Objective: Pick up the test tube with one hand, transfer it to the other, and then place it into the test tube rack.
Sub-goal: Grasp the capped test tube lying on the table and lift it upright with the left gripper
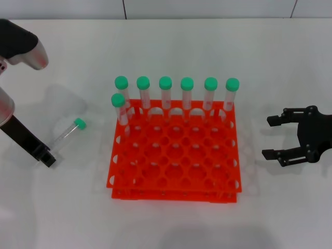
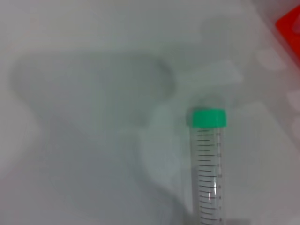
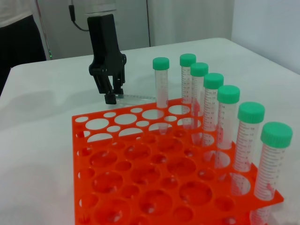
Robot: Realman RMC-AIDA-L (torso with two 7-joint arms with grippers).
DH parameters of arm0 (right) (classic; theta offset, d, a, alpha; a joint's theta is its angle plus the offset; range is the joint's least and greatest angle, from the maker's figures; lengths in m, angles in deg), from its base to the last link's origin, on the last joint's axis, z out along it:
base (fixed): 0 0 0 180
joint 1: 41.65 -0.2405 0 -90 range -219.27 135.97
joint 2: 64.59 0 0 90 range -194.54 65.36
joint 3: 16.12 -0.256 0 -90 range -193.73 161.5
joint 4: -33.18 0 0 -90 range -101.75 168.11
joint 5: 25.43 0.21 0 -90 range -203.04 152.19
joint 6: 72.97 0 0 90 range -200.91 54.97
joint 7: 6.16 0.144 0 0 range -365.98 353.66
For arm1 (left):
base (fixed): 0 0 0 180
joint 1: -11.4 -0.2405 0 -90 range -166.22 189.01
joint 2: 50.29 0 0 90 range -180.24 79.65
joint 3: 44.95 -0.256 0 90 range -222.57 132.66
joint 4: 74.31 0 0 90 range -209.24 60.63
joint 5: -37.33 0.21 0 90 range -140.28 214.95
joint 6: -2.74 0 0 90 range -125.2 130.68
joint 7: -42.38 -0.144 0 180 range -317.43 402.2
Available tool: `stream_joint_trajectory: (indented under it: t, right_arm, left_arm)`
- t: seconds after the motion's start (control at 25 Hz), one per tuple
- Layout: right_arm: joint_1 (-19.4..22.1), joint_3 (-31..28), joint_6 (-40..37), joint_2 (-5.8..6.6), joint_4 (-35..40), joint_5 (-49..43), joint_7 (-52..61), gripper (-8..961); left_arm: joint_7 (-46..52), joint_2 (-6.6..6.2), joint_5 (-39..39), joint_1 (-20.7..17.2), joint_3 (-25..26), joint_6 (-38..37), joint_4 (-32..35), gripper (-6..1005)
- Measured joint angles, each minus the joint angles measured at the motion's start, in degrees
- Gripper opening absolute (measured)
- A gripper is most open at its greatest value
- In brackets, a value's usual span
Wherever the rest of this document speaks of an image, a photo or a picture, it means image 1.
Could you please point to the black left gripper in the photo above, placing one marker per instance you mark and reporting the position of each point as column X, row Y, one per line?
column 18, row 135

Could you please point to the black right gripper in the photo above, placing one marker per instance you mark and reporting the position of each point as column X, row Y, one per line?
column 313, row 132

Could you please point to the green-capped clear test tube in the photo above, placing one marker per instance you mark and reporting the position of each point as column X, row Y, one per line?
column 187, row 83
column 118, row 100
column 165, row 83
column 80, row 123
column 143, row 83
column 210, row 83
column 121, row 82
column 232, row 84

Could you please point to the orange plastic test tube rack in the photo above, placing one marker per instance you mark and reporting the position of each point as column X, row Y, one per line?
column 176, row 166

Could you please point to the silver vented left wrist box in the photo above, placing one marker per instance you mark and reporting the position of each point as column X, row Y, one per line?
column 23, row 44

